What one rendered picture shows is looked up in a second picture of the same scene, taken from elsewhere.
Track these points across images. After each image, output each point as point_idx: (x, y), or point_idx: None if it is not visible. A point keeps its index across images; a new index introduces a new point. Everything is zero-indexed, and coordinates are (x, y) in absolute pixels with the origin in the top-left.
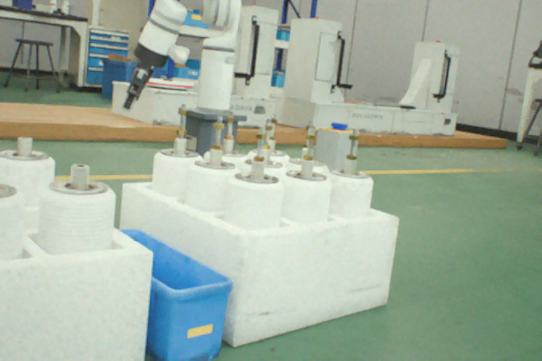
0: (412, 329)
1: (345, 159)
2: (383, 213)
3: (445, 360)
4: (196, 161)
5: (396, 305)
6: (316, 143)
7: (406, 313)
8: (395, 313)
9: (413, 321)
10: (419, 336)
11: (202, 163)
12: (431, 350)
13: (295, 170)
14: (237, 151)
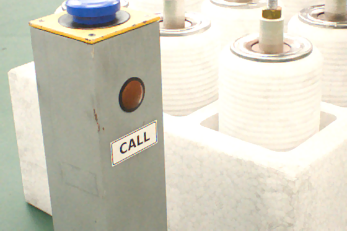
0: (12, 163)
1: None
2: (31, 71)
3: (0, 129)
4: None
5: (10, 203)
6: (160, 64)
7: (1, 191)
8: (20, 186)
9: (2, 175)
10: (10, 153)
11: None
12: (8, 137)
13: None
14: (324, 23)
